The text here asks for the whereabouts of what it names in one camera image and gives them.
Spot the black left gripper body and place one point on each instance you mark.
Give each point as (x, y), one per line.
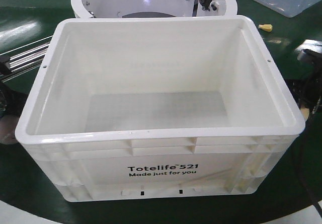
(12, 104)

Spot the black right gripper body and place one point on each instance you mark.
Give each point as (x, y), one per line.
(307, 91)

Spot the white plastic Totelife tote box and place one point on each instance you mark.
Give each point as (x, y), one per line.
(157, 107)

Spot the metal rods bundle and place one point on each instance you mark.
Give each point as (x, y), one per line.
(18, 61)

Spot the small yellow toy piece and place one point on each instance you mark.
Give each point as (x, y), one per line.
(266, 27)

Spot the white round cylindrical housing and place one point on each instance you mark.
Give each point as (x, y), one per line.
(152, 8)

